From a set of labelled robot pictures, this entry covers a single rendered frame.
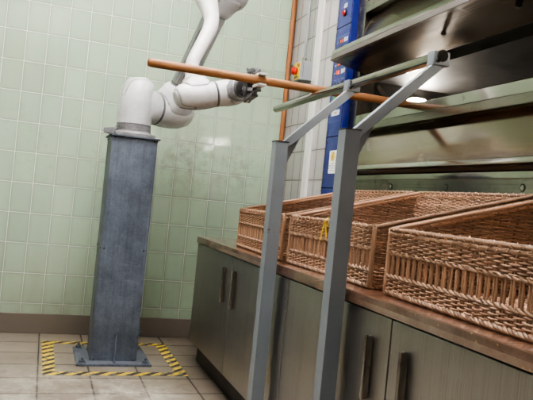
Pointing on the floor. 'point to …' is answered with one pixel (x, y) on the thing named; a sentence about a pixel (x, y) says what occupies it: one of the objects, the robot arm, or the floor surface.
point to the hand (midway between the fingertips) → (259, 80)
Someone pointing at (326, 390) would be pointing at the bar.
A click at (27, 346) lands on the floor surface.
